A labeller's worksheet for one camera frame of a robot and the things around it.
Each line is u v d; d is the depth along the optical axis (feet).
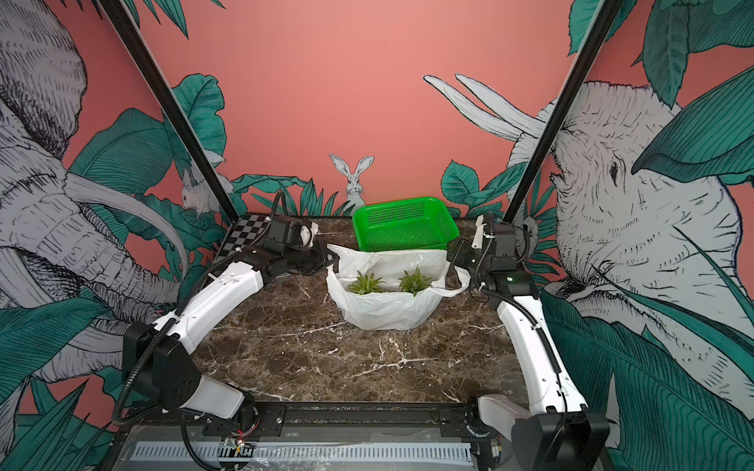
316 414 2.50
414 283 2.61
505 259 1.82
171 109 2.82
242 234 3.66
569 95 2.74
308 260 2.30
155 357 1.33
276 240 2.05
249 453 2.37
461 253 2.18
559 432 1.18
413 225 3.89
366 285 2.56
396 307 2.51
